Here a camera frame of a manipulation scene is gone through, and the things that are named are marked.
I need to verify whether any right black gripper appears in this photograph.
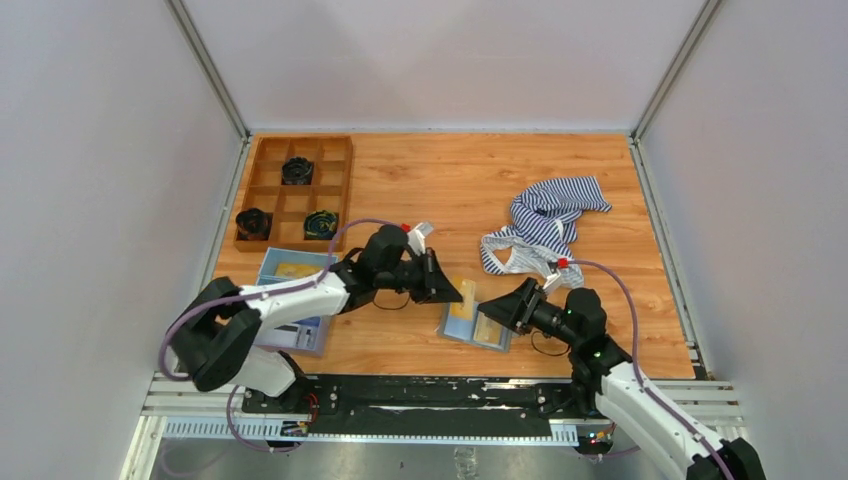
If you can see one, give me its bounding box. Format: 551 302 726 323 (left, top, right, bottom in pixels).
478 277 582 348

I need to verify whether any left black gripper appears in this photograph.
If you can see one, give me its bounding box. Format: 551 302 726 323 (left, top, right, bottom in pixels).
375 247 463 304

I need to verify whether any gold credit card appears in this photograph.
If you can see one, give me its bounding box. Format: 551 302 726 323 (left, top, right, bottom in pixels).
448 277 477 322
472 313 507 348

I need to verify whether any grey card holder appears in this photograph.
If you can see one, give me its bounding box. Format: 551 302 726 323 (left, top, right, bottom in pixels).
437 302 513 353

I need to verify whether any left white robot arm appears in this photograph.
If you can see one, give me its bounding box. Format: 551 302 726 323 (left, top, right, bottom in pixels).
160 220 463 413

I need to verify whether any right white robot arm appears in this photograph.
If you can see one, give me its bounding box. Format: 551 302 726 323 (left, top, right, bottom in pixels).
478 279 765 479

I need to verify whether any gold credit card in holder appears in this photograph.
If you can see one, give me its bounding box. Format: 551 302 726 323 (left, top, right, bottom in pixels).
472 313 507 348

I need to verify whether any striped blue white cloth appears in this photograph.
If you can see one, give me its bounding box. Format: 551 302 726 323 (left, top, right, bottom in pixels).
480 176 612 278

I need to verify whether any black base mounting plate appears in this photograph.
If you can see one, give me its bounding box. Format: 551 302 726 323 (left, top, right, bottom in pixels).
236 374 610 439

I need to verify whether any blue green rolled belt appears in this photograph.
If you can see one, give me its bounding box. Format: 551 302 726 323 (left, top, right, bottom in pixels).
303 210 338 241

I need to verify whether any light blue box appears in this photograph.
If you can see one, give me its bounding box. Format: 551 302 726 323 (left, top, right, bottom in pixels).
255 248 332 357

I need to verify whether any black rolled belt top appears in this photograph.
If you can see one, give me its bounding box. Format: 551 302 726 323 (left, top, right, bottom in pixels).
281 156 315 186

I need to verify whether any black rolled belt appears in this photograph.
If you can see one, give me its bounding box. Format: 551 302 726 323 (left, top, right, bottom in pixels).
281 156 315 186
235 207 273 241

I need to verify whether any black rolled belt left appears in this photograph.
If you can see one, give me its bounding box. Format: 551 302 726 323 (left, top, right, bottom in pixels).
235 207 273 241

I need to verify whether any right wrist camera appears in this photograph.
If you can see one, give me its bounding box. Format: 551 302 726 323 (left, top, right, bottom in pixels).
542 268 566 296

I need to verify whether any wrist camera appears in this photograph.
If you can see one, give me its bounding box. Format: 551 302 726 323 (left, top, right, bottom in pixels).
542 268 566 296
407 222 434 255

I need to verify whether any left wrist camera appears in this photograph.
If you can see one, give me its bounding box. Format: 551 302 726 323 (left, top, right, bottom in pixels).
407 222 434 255

